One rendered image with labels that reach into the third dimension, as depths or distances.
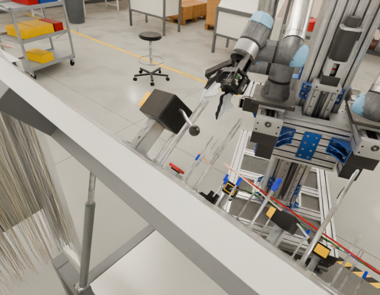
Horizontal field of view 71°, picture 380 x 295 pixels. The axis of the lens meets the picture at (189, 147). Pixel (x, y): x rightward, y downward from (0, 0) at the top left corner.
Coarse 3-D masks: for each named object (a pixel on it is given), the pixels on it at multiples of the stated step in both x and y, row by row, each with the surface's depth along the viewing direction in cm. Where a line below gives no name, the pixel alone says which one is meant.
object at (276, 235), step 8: (272, 216) 55; (280, 216) 54; (288, 216) 53; (280, 224) 53; (288, 224) 52; (296, 224) 52; (272, 232) 54; (280, 232) 53; (288, 232) 54; (304, 232) 51; (272, 240) 53; (280, 240) 54
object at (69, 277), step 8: (56, 256) 81; (64, 256) 81; (56, 264) 79; (64, 264) 80; (56, 272) 83; (64, 272) 78; (72, 272) 78; (64, 280) 77; (72, 280) 76; (64, 288) 88; (72, 288) 74; (88, 288) 70
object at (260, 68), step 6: (264, 0) 112; (270, 0) 111; (276, 0) 111; (258, 6) 116; (264, 6) 113; (270, 6) 113; (276, 6) 114; (270, 12) 114; (270, 36) 125; (252, 66) 134; (258, 66) 133; (264, 66) 132; (252, 72) 138; (258, 72) 136; (264, 72) 134
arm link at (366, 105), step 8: (376, 80) 94; (376, 88) 94; (360, 96) 96; (368, 96) 95; (376, 96) 93; (360, 104) 96; (368, 104) 94; (376, 104) 93; (360, 112) 97; (368, 112) 95; (376, 112) 93; (376, 120) 95
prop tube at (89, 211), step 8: (88, 208) 57; (88, 216) 58; (88, 224) 60; (88, 232) 61; (88, 240) 62; (88, 248) 63; (88, 256) 65; (80, 264) 66; (88, 264) 66; (80, 272) 67; (88, 272) 68; (80, 280) 68; (80, 288) 69
